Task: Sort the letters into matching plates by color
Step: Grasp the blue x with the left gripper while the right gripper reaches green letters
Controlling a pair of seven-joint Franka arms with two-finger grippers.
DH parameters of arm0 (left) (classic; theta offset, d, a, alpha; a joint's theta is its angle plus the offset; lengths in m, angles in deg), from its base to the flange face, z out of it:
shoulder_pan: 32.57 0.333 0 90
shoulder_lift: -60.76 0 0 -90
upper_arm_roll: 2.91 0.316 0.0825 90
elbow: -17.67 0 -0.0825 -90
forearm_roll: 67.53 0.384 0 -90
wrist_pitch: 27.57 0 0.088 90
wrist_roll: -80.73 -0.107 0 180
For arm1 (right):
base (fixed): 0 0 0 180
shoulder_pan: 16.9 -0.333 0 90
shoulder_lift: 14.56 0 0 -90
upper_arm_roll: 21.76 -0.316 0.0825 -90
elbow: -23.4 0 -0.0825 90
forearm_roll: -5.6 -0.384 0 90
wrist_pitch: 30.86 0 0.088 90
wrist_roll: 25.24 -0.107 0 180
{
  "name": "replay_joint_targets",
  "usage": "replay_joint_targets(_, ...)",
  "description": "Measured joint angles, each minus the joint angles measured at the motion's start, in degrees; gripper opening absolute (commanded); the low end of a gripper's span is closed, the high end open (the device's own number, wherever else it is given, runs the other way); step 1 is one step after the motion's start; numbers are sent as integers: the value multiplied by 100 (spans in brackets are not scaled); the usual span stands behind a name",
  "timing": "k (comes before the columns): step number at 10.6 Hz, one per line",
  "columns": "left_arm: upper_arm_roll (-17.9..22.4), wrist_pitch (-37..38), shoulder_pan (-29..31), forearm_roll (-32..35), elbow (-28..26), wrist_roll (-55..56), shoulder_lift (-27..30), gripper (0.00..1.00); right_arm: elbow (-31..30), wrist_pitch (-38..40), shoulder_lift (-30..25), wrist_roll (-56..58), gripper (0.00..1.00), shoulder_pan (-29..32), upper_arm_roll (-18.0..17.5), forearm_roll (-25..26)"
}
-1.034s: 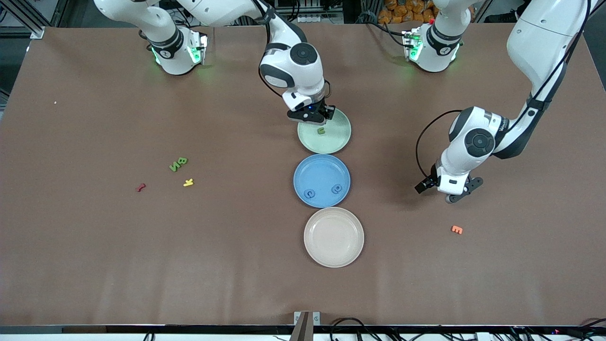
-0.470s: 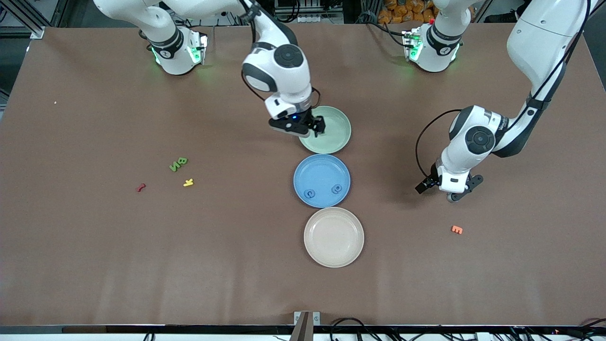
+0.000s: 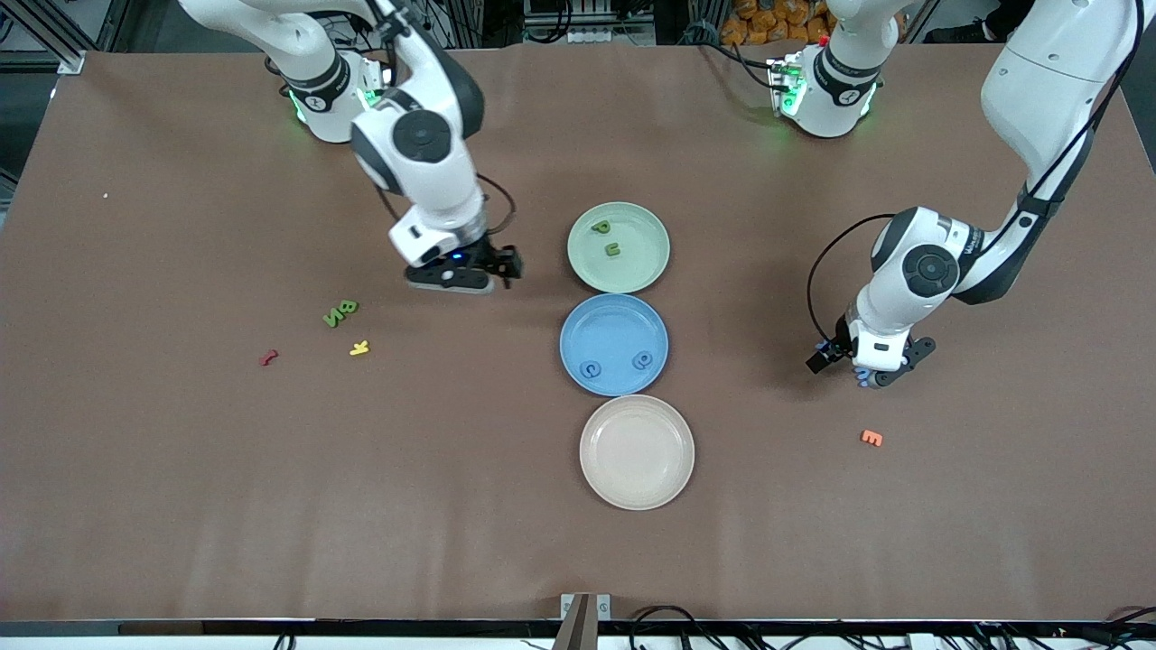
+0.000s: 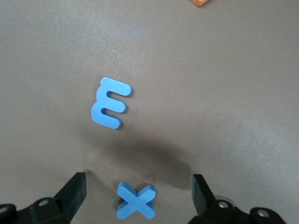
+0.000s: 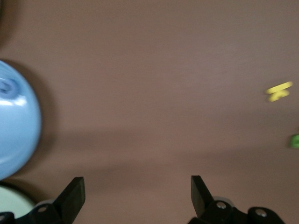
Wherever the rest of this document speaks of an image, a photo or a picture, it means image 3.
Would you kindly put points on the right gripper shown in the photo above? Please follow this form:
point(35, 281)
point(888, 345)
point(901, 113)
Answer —
point(489, 255)

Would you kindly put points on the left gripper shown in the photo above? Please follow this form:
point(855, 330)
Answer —
point(835, 350)

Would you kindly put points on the blue foam letter E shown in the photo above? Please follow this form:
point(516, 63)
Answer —
point(862, 377)

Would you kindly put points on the blue foam letter c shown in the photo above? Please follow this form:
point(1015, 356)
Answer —
point(584, 370)

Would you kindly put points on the green foam letter N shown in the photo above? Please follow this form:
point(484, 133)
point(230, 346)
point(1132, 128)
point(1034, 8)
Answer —
point(333, 318)

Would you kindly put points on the blue foam letter a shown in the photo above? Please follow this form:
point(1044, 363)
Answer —
point(647, 361)

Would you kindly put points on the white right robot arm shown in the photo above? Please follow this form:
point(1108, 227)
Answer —
point(433, 190)

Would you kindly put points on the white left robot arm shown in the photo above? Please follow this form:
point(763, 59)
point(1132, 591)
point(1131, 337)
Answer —
point(1039, 90)

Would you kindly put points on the orange foam letter E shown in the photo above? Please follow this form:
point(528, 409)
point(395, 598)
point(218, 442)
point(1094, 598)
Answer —
point(871, 439)

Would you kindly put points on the blue plate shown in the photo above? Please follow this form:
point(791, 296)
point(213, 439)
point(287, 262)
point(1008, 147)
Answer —
point(614, 329)

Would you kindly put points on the light green plate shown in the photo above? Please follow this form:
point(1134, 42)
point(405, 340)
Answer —
point(641, 266)

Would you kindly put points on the yellow foam letter K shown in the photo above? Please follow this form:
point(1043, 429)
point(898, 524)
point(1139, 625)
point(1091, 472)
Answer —
point(359, 348)

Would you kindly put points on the beige plate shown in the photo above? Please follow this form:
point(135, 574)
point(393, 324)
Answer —
point(637, 451)

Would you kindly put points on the white power strip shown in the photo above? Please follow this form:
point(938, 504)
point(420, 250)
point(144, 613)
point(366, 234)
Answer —
point(596, 36)

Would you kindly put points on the orange mesh bags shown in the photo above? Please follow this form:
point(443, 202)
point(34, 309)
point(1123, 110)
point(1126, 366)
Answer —
point(750, 23)

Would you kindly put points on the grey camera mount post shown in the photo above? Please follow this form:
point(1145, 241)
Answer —
point(585, 623)

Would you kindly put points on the black table edge rail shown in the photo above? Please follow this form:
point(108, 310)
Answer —
point(271, 627)

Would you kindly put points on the aluminium frame post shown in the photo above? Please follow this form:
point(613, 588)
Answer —
point(70, 63)

